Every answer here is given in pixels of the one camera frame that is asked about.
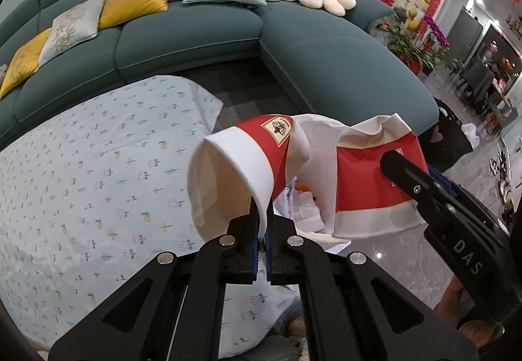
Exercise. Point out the green potted plant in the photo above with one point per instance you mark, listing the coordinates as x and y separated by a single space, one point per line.
408 43

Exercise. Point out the teal sofa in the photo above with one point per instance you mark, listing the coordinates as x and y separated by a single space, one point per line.
183 39

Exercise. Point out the black cloth with pink patch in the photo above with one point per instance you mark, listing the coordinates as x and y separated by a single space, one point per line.
448 141

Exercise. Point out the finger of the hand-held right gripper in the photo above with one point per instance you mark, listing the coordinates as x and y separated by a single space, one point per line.
412 181
444 183

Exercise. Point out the crumpled white paper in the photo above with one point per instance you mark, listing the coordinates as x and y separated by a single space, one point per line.
301 210

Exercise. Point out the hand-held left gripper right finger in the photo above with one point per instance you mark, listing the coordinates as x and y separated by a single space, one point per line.
268 263

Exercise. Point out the purple orchid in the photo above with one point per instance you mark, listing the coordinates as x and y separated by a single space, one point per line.
434 31

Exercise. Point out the person's right hand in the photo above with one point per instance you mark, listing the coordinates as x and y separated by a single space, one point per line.
450 304

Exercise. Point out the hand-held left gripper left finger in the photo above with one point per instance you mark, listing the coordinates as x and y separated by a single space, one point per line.
254 267

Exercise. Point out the dark dining chair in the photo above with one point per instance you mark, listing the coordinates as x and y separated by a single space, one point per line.
473 77

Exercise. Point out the floral tablecloth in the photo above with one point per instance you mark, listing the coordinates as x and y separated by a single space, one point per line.
81 181

